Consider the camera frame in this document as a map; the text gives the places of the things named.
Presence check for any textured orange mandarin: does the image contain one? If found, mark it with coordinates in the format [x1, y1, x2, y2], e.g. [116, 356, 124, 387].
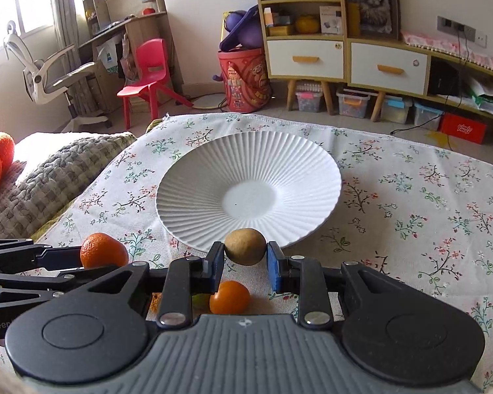
[80, 233, 129, 269]

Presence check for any smooth orange tomato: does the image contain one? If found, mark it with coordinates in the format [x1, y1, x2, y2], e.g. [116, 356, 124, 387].
[209, 280, 251, 315]

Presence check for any brown kiwi fruit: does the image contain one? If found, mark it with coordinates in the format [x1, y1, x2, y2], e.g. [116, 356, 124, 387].
[224, 228, 266, 266]

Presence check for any grey woven blanket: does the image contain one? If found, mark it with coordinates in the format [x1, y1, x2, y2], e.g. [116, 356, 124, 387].
[0, 132, 136, 239]

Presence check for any white ribbed plate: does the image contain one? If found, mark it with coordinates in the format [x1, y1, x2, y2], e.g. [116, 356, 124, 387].
[155, 131, 342, 251]

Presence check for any floral white tablecloth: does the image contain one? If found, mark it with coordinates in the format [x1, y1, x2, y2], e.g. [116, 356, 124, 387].
[39, 115, 493, 393]

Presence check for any white office chair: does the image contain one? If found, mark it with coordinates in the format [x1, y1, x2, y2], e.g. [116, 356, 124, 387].
[2, 20, 110, 133]

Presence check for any clear storage bin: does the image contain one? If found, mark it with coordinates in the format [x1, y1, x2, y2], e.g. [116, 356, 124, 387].
[295, 92, 323, 113]
[337, 92, 369, 118]

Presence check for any red printed toy bucket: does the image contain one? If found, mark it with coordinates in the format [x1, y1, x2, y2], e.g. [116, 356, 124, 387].
[218, 47, 272, 113]

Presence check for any red plastic child chair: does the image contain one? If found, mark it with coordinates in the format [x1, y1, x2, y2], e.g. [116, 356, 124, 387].
[117, 38, 193, 129]

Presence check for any red box under console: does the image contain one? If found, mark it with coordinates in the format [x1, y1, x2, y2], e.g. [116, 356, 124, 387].
[440, 113, 487, 144]

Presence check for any low wooden tv console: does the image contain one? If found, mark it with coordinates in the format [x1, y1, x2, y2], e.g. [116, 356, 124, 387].
[344, 37, 493, 122]

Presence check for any wooden desk with shelves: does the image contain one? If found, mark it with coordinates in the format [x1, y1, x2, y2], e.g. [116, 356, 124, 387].
[79, 0, 180, 113]

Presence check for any purple plush toy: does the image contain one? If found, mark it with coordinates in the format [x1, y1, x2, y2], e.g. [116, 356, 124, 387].
[219, 5, 264, 53]

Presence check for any wooden shelf cabinet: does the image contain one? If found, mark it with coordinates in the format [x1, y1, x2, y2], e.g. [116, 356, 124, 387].
[257, 0, 348, 115]

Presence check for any framed cat picture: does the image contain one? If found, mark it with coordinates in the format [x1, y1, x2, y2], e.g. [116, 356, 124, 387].
[352, 0, 401, 41]

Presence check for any wall power socket strip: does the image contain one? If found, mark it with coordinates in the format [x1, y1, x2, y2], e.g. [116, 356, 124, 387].
[436, 16, 487, 48]

